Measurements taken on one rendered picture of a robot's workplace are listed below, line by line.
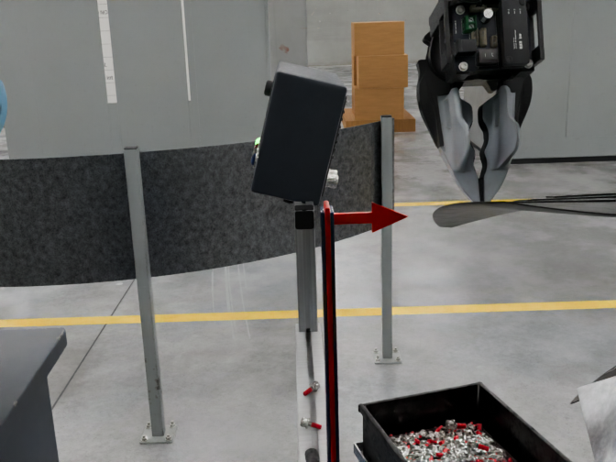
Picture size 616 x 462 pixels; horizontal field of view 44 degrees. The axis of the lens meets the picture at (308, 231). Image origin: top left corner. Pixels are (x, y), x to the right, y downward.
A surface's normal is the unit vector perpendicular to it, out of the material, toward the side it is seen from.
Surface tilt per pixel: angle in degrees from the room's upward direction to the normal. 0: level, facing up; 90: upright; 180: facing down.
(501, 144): 86
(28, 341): 0
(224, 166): 90
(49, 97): 90
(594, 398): 55
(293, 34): 90
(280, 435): 0
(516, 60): 72
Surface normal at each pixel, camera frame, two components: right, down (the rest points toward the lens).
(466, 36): 0.01, -0.03
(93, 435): -0.04, -0.96
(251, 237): 0.50, 0.22
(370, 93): -0.03, 0.28
